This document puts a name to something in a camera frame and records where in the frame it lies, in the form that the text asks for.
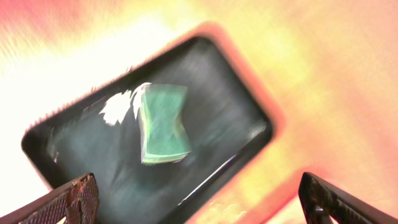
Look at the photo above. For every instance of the black rectangular water tray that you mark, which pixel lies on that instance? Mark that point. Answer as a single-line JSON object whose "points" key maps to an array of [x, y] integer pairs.
{"points": [[224, 123]]}

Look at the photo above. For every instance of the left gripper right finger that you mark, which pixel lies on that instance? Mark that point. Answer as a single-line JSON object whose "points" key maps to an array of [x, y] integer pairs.
{"points": [[323, 202]]}

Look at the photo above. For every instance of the green scrubbing sponge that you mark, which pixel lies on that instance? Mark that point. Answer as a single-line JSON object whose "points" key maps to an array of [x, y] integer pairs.
{"points": [[158, 107]]}

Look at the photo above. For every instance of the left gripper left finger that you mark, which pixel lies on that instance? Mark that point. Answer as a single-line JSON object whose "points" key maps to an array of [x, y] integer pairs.
{"points": [[74, 202]]}

